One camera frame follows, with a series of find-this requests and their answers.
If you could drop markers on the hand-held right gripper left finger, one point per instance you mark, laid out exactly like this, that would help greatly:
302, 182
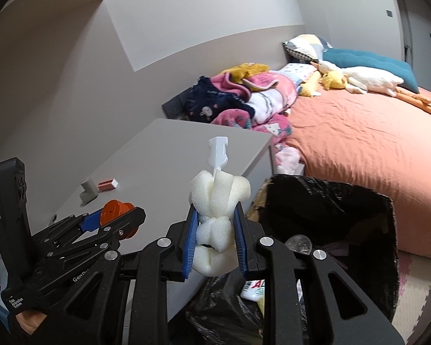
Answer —
189, 244

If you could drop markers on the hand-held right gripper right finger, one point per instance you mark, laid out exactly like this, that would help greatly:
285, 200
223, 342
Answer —
240, 244

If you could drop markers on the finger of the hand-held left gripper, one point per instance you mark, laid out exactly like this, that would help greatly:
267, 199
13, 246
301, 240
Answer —
89, 222
129, 221

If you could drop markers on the orange plastic cap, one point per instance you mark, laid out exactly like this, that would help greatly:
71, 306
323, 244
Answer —
111, 212

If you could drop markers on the white drink bottle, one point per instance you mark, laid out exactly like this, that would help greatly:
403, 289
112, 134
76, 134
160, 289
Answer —
253, 289

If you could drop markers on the white foam sponge brush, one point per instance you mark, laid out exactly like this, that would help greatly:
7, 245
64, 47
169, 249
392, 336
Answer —
219, 194

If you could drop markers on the clear plastic cup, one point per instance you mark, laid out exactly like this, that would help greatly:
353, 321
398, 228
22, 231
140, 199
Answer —
298, 243

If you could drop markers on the black trash bag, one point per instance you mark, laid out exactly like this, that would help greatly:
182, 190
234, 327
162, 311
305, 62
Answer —
327, 208

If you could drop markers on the person's left hand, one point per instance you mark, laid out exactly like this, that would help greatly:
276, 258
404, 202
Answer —
30, 321

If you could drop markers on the small grey block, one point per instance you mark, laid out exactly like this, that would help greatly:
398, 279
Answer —
90, 187

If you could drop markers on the small red white box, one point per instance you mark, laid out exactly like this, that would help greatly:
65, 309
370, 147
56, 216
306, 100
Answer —
107, 185

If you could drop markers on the cardboard box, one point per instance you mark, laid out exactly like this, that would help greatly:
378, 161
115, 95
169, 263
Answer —
256, 205

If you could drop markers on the pink fluffy cloth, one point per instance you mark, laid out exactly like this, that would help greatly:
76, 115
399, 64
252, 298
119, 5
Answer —
287, 160

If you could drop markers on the black headboard panel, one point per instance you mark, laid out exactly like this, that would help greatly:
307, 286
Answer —
174, 106

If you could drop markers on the white striped blanket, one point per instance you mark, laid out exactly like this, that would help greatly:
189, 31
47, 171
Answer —
269, 104

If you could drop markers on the orange bed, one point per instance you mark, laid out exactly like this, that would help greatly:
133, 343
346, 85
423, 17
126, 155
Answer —
362, 140

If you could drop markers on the pink printed blanket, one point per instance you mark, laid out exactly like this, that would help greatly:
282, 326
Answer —
269, 82

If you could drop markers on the yellow dotted pillow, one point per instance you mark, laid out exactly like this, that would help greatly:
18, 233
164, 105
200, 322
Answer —
310, 88

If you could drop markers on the yellow garment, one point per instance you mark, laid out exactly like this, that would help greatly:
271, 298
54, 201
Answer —
251, 69

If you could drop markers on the white dotted cloth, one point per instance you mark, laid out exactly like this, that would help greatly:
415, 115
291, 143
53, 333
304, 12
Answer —
298, 72

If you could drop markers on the puzzle floor mat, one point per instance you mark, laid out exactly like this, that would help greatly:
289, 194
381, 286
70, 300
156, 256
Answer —
416, 294

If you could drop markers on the yellow duck plush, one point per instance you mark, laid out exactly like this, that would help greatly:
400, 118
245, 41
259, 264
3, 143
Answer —
332, 79

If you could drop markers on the grey yellow patchwork pillow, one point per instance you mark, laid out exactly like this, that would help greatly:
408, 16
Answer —
305, 45

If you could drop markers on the white goose plush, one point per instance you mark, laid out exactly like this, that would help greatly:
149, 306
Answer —
370, 77

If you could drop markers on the teal pillow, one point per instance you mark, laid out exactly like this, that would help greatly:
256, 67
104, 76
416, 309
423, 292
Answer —
373, 59

